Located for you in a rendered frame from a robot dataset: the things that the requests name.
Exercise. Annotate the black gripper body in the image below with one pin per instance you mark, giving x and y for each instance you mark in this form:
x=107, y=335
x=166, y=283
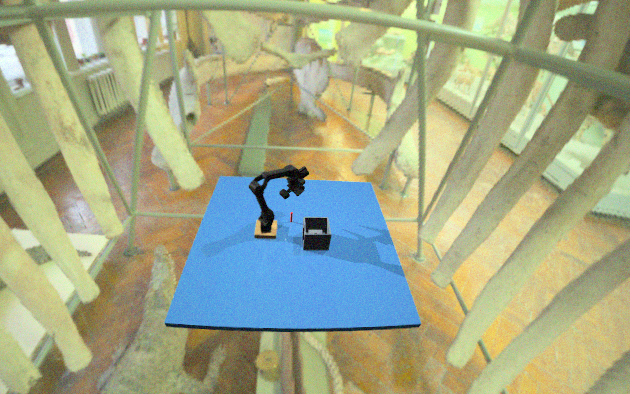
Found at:
x=285, y=193

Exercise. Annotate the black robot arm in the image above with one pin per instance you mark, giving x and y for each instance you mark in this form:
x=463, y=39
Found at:
x=267, y=216

